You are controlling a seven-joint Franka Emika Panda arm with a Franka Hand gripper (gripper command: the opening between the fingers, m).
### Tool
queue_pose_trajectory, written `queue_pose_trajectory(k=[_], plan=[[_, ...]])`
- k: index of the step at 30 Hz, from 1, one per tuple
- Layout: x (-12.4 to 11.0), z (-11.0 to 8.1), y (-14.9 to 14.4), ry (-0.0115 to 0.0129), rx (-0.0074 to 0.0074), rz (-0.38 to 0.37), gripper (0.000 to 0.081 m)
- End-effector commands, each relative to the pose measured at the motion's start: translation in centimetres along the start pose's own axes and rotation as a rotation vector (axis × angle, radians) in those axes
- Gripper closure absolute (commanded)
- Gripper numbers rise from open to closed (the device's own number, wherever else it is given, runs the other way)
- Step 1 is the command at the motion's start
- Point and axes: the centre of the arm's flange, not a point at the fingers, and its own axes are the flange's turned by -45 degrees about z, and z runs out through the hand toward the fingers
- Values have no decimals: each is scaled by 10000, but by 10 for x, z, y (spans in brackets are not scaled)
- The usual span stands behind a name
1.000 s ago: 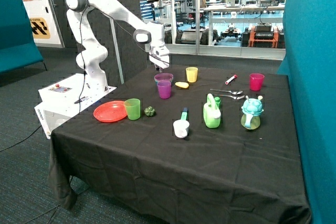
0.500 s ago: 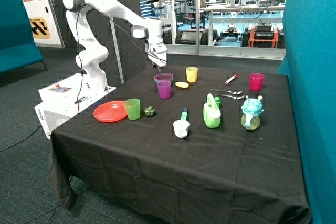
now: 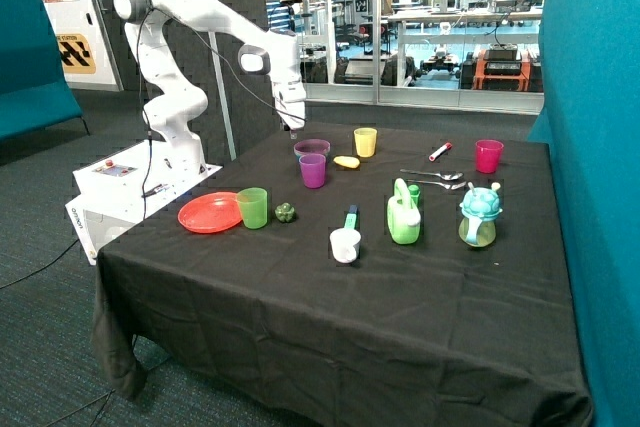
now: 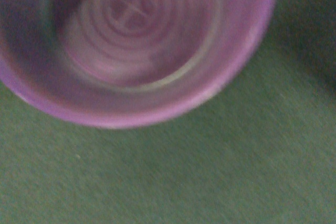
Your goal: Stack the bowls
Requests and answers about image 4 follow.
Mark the purple plastic bowl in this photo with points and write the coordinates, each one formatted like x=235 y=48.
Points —
x=126 y=63

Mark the black tablecloth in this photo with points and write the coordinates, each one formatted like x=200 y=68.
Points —
x=262 y=151

